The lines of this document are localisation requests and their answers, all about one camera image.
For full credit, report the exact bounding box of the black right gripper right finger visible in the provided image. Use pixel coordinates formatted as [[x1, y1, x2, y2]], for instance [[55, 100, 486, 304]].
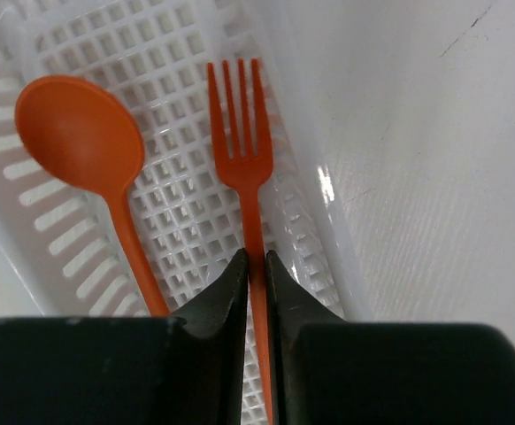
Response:
[[265, 251, 515, 424]]

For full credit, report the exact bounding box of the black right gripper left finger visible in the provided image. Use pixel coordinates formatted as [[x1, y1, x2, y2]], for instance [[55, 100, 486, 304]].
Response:
[[0, 250, 249, 424]]

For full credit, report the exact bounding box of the orange plastic fork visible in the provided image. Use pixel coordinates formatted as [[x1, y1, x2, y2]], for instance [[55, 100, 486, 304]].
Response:
[[206, 58, 273, 424]]

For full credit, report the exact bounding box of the orange plastic spoon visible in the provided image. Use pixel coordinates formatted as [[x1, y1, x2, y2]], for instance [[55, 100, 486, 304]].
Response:
[[14, 75, 170, 316]]

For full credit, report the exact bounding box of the small white cutlery tray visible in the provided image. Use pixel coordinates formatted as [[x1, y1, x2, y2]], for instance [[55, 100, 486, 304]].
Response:
[[0, 1, 373, 321]]

